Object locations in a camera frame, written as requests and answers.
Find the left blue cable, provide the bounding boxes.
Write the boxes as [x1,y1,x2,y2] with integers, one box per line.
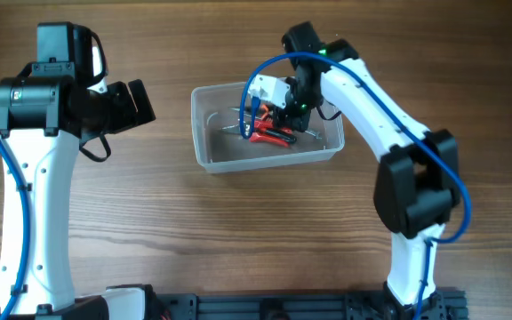
[0,109,32,320]

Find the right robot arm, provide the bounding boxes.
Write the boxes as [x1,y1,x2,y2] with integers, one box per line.
[273,22,460,319]

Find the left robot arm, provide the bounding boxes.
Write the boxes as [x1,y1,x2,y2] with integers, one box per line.
[0,22,164,319]

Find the black red handled screwdriver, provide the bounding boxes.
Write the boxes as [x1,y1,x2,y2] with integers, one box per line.
[256,128,297,147]

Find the blue cable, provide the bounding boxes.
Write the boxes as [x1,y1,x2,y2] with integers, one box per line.
[0,109,32,320]
[238,51,474,320]

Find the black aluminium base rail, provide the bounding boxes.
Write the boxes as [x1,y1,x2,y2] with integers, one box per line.
[156,289,468,320]

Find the right blue cable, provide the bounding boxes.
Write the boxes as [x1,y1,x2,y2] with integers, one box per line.
[238,51,474,320]

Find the silver combination wrench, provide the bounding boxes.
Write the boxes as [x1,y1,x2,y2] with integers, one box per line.
[305,129,322,140]

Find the clear plastic container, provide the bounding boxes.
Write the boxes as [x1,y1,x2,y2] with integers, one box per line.
[191,83,345,173]

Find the red handled snips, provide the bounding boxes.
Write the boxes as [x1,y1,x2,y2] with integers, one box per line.
[220,121,292,143]

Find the orange black needle-nose pliers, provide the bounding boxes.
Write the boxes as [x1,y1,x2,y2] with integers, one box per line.
[244,103,277,124]

